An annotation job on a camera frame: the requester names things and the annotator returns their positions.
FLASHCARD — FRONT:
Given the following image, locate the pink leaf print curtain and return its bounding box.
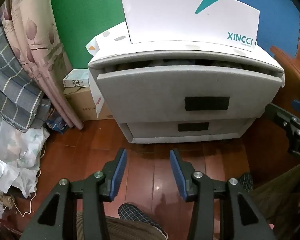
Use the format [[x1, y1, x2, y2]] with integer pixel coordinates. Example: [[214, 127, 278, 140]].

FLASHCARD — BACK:
[[1, 0, 84, 130]]

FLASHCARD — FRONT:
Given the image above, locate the grey nightstand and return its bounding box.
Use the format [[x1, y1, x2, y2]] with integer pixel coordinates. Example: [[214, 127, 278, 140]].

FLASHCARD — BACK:
[[87, 21, 285, 144]]

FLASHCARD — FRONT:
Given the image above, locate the small printed box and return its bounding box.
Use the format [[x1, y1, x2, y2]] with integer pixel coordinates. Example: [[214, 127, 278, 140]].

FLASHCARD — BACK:
[[62, 69, 90, 88]]

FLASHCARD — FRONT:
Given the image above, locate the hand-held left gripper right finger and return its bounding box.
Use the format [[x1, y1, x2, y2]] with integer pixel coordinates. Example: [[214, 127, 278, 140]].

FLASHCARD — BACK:
[[169, 148, 277, 240]]

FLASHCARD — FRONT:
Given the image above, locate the blue packet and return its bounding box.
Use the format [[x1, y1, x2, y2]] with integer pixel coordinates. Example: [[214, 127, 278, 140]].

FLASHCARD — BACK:
[[45, 110, 69, 133]]

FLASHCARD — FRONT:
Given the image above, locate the person's left leg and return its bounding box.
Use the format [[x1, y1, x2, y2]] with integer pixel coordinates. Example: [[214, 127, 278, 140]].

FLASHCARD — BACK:
[[76, 211, 165, 240]]

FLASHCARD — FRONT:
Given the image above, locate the grey wooden drawer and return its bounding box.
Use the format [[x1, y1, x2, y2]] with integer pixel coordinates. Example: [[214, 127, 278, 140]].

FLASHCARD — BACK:
[[97, 64, 285, 125]]

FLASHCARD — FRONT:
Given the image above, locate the person's right leg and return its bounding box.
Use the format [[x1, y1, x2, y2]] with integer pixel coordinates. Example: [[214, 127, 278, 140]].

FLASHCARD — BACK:
[[250, 161, 300, 230]]

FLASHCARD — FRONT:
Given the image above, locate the person's leg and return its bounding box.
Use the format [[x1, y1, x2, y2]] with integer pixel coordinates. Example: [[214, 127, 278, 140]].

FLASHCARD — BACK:
[[250, 161, 300, 230], [76, 211, 165, 240]]

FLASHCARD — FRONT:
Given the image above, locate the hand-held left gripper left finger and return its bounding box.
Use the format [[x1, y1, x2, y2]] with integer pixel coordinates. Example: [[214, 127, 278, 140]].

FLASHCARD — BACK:
[[20, 148, 128, 240]]

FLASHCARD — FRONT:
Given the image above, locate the white box with teal print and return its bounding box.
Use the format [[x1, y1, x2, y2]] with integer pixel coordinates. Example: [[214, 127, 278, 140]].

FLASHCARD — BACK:
[[121, 0, 260, 53]]

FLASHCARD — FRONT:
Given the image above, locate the grey shallow drawer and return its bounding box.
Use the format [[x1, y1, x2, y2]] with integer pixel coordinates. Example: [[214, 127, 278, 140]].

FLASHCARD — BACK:
[[126, 118, 255, 142]]

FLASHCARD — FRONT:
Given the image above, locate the brown cardboard box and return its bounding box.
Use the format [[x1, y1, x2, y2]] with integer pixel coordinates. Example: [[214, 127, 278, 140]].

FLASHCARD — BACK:
[[64, 87, 114, 122]]

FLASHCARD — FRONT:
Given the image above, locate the plaid slipper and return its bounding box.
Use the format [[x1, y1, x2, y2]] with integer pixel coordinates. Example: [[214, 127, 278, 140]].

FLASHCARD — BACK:
[[238, 172, 254, 194], [118, 203, 168, 238]]

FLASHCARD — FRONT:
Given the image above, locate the white cable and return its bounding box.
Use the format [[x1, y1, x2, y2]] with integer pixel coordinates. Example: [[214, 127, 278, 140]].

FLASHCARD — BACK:
[[4, 150, 47, 217]]

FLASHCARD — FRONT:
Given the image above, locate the white floral cloth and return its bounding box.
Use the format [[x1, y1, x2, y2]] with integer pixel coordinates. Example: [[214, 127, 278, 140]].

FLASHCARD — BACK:
[[0, 110, 50, 198]]

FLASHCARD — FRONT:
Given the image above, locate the grey plaid bedding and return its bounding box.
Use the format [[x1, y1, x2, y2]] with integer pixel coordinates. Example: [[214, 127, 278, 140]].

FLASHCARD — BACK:
[[0, 12, 52, 133]]

